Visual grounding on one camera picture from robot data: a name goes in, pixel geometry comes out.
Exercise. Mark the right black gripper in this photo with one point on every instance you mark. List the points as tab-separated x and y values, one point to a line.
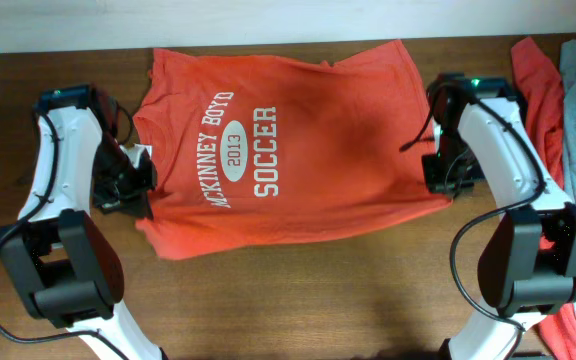
438	182

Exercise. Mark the red shirt in pile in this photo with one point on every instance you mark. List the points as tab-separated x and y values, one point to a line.
540	82

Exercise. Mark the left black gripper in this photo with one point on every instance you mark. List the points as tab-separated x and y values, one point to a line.
135	200

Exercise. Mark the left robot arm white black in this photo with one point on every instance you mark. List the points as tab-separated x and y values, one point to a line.
60	264

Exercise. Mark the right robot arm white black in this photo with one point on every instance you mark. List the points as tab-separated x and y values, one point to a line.
527	270

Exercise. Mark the orange soccer t-shirt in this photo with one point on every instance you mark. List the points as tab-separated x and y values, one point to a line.
266	150

